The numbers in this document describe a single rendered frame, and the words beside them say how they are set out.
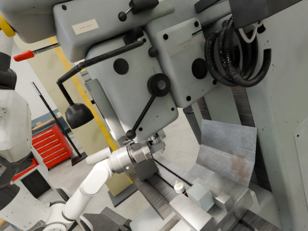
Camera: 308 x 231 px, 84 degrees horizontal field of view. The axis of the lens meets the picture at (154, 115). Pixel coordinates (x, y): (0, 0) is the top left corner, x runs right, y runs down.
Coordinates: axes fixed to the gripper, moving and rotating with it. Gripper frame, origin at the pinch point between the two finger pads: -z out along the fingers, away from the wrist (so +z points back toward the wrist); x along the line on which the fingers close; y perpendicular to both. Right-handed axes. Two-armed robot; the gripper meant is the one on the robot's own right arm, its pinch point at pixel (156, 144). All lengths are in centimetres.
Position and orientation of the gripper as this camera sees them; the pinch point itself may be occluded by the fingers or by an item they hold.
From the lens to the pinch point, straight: 68.7
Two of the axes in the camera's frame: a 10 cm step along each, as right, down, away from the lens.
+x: -1.8, -2.5, 9.5
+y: 3.8, 8.7, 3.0
